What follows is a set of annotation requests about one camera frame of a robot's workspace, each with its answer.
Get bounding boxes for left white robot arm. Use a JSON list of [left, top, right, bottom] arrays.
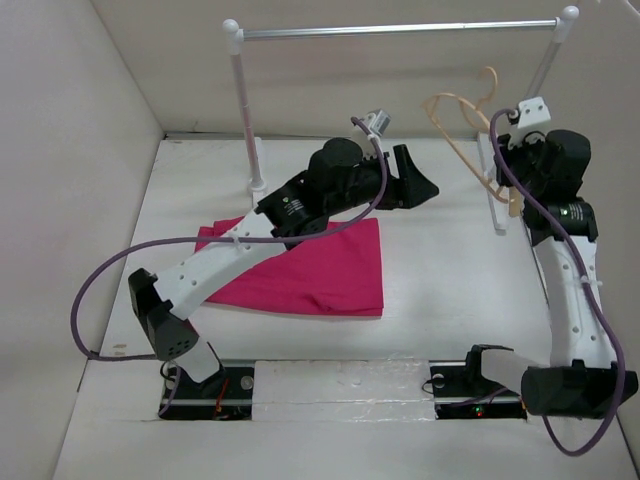
[[128, 134, 439, 397]]

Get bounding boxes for beige wooden hanger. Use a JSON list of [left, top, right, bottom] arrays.
[[420, 66, 522, 218]]

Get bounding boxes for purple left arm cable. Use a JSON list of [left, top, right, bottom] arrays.
[[70, 115, 391, 416]]

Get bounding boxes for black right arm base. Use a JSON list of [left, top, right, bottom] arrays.
[[421, 344, 527, 420]]

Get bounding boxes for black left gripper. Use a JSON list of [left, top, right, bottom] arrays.
[[325, 146, 437, 217]]

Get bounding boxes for white clothes rack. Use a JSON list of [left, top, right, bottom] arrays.
[[213, 2, 581, 205]]

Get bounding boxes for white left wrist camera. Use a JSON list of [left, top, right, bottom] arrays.
[[350, 109, 391, 152]]

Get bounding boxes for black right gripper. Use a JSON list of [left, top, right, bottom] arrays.
[[493, 126, 546, 197]]

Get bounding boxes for pink trousers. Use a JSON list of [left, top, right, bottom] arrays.
[[207, 218, 384, 317]]

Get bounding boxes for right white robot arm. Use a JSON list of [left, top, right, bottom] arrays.
[[496, 129, 639, 419]]

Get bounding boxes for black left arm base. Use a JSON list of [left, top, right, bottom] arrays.
[[158, 363, 255, 421]]

